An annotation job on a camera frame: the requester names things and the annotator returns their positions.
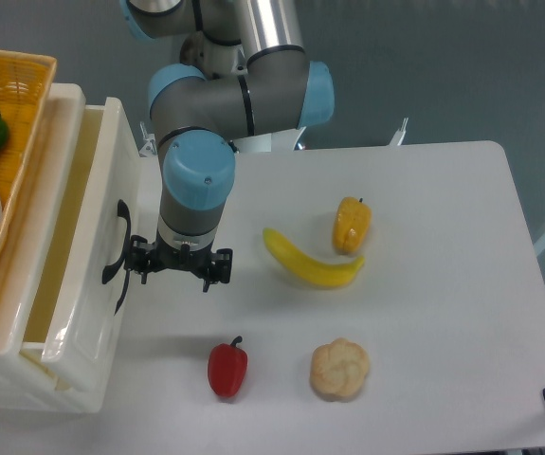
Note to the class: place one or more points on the white drawer cabinet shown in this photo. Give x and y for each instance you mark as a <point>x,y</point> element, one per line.
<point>24,382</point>

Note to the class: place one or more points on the orange yellow bell pepper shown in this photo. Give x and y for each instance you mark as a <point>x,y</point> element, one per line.
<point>351,225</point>

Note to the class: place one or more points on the white drawer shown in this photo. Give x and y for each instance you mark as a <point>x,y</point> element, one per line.
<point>74,312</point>

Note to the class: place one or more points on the round beige bread bun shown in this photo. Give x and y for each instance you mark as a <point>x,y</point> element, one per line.
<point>339,369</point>

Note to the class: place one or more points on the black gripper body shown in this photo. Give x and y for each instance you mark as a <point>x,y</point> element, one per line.
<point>175,251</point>

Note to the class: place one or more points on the yellow woven basket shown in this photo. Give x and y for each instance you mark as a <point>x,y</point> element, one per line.
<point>25,80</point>

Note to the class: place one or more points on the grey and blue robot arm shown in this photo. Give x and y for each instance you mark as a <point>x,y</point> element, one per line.
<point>197,112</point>

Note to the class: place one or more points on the red bell pepper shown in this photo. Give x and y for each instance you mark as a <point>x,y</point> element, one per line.
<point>227,368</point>

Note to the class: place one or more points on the yellow banana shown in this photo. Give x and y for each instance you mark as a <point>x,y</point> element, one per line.
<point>306,268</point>

